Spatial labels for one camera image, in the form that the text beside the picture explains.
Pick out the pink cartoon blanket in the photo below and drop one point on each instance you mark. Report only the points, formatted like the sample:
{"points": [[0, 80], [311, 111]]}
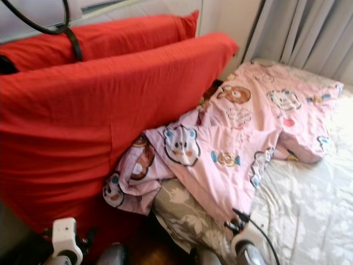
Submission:
{"points": [[242, 127]]}

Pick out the silver robot left leg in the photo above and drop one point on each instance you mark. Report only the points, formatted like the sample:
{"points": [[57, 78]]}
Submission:
{"points": [[111, 255]]}

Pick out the red fabric cushion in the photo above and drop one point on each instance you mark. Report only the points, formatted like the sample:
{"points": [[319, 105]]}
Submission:
{"points": [[132, 38], [88, 127]]}

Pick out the grey curtain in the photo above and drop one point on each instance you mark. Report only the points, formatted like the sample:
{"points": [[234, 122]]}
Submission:
{"points": [[303, 33]]}

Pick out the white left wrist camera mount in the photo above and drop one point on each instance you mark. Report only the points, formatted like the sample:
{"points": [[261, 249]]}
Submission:
{"points": [[66, 236]]}

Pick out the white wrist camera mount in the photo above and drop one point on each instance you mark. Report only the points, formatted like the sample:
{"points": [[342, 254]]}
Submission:
{"points": [[252, 238], [66, 236]]}

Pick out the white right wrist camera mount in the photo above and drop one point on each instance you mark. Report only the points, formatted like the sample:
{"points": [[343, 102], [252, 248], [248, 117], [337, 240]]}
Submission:
{"points": [[252, 238]]}

